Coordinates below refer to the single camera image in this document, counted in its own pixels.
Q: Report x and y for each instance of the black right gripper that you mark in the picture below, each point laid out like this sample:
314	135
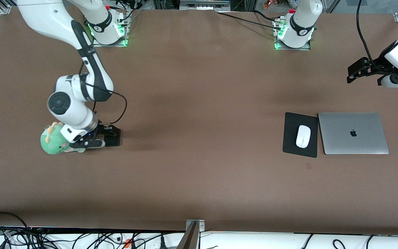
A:
103	131

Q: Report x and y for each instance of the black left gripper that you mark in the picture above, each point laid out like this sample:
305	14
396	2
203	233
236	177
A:
377	65

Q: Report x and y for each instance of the black phone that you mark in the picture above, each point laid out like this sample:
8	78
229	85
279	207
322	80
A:
116	138

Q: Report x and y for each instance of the white computer mouse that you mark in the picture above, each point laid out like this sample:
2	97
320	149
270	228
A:
303	136

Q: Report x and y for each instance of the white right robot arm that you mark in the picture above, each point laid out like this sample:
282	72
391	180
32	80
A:
71	117

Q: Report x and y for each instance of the black mouse pad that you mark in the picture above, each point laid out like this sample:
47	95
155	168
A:
290	121

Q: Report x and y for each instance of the green dinosaur plush toy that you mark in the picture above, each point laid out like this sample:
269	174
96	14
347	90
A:
52	143

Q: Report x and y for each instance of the silver laptop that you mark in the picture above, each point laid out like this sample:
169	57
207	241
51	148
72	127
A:
352	133

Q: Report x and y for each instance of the aluminium profile beam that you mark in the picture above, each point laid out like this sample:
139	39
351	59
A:
188	240

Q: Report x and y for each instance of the metal table edge bracket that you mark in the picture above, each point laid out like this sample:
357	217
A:
200	226

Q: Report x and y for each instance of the grey switch box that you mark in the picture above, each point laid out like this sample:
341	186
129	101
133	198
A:
204	4

